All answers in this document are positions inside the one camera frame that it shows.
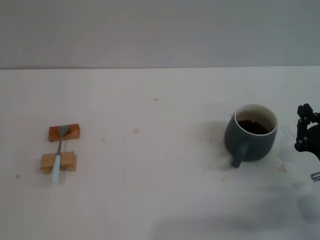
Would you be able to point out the light notched wooden block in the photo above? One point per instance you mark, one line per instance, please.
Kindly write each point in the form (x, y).
(68, 160)

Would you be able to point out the dark orange wooden block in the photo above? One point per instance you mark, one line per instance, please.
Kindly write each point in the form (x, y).
(75, 132)

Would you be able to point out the grey ceramic cup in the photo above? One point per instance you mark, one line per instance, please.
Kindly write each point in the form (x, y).
(250, 148)

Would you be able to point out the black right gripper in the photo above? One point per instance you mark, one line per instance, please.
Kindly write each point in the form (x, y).
(313, 141)

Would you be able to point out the dark coffee liquid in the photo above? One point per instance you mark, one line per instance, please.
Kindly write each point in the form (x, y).
(252, 127)

